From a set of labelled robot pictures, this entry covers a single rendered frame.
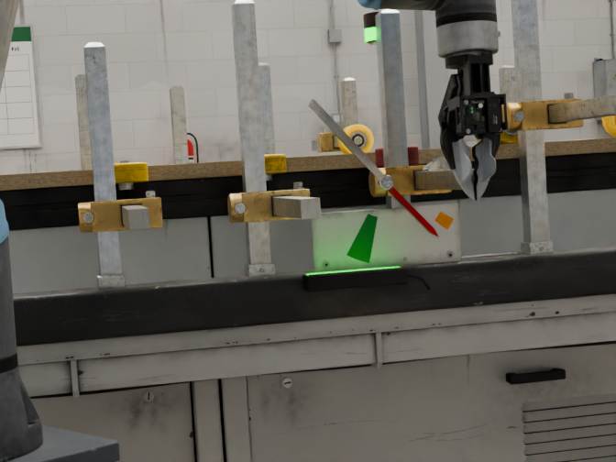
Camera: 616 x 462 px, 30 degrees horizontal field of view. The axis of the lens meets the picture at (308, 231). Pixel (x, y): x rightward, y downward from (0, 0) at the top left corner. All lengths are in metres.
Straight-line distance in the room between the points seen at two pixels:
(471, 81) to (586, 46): 8.64
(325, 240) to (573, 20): 8.43
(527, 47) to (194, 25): 7.31
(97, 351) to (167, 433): 0.33
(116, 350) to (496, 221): 0.79
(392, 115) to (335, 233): 0.22
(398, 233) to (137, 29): 7.33
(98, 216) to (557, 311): 0.83
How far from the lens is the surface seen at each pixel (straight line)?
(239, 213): 1.92
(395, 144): 1.99
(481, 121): 1.70
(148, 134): 9.15
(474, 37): 1.70
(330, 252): 1.95
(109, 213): 1.91
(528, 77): 2.07
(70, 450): 1.24
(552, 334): 2.13
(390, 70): 1.99
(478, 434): 2.35
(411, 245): 1.99
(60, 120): 9.11
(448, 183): 1.81
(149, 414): 2.21
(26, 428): 1.24
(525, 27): 2.08
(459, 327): 2.06
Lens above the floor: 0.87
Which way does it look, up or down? 3 degrees down
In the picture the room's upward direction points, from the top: 4 degrees counter-clockwise
